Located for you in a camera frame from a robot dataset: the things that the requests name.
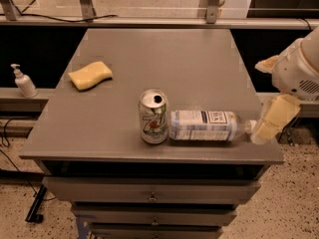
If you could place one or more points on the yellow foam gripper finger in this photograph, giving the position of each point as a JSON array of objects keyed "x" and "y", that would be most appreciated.
[
  {"x": 266, "y": 66},
  {"x": 276, "y": 114}
]

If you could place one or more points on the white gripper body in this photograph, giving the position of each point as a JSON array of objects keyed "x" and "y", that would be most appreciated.
[{"x": 293, "y": 73}]

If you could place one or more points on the blue plastic water bottle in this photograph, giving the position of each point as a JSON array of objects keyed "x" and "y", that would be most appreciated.
[{"x": 208, "y": 125}]

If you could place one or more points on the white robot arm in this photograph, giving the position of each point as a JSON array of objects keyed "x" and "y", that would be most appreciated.
[{"x": 295, "y": 74}]

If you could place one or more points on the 7up soda can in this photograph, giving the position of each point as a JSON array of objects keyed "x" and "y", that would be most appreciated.
[{"x": 153, "y": 108}]

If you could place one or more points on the white pump dispenser bottle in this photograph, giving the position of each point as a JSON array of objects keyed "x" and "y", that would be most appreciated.
[{"x": 24, "y": 83}]

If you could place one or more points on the yellow sponge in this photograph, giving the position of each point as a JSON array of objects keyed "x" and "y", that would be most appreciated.
[{"x": 90, "y": 75}]

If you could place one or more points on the grey drawer cabinet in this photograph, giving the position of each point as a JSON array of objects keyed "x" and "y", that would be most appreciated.
[{"x": 101, "y": 150}]

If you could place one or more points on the black floor bracket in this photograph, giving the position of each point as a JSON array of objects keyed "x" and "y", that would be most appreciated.
[{"x": 33, "y": 215}]

